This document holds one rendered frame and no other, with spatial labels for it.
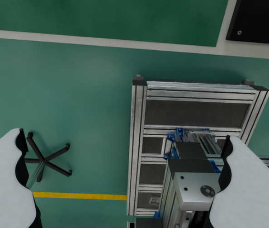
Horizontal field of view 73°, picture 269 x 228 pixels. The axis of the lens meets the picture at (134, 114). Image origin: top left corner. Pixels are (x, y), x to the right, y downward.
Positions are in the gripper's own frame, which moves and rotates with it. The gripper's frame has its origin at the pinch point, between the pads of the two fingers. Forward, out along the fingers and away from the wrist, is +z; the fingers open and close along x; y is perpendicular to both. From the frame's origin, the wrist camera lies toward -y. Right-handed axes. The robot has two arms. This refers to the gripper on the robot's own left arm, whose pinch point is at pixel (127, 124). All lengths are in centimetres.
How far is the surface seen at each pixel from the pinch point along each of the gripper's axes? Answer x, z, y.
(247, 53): 32, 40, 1
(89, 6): -10.0, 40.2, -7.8
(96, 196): -29, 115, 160
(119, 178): -6, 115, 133
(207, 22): 19.2, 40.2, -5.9
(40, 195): -86, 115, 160
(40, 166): -70, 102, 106
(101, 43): -7.6, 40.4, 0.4
